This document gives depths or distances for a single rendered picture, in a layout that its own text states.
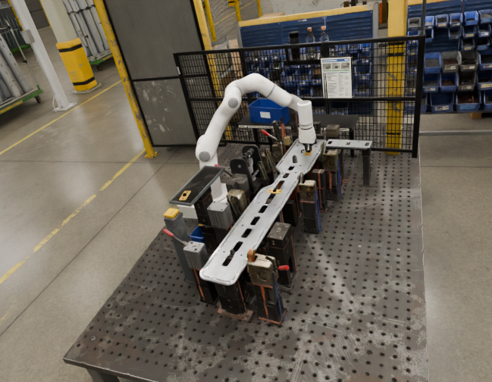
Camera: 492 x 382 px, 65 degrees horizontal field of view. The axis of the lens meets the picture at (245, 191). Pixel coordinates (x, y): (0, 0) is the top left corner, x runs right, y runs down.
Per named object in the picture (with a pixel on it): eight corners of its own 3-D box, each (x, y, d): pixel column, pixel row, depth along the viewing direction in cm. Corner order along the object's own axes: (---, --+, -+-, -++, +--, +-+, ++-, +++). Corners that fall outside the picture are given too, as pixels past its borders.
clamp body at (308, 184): (319, 236, 227) (314, 187, 209) (299, 233, 233) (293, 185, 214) (324, 227, 234) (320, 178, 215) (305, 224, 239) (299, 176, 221)
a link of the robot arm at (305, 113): (298, 120, 245) (300, 126, 237) (296, 100, 238) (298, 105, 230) (311, 117, 245) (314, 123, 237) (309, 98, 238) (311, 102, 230)
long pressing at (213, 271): (238, 288, 165) (237, 286, 164) (194, 277, 175) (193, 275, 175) (328, 140, 264) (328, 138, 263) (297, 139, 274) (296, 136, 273)
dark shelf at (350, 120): (352, 131, 266) (352, 127, 265) (236, 127, 307) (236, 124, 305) (358, 118, 282) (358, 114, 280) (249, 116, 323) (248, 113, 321)
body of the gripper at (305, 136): (296, 127, 241) (298, 143, 247) (312, 128, 237) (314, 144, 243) (300, 122, 247) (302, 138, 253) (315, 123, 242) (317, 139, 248)
